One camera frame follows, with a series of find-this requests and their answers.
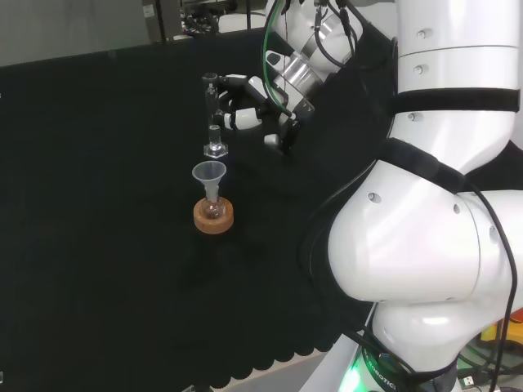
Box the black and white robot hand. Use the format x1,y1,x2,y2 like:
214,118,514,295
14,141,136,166
215,73,316,158

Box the clear glass graduated cylinder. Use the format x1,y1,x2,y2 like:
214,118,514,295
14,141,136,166
201,72,230,159

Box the clear plastic funnel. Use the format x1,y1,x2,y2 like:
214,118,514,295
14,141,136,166
191,161,227,200

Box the round-bottom glass flask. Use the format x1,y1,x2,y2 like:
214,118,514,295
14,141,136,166
202,190,226,221

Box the grey metal cabinet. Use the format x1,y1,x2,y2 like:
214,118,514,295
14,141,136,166
141,0,184,42

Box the black bench cloth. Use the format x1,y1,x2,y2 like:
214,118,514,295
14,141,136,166
0,26,523,389

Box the yellow stop button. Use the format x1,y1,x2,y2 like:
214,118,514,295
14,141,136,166
481,319,523,349

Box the black cable bundle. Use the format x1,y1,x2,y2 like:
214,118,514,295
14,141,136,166
181,8,222,37

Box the cork ring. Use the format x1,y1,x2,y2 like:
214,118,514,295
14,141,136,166
193,197,236,235

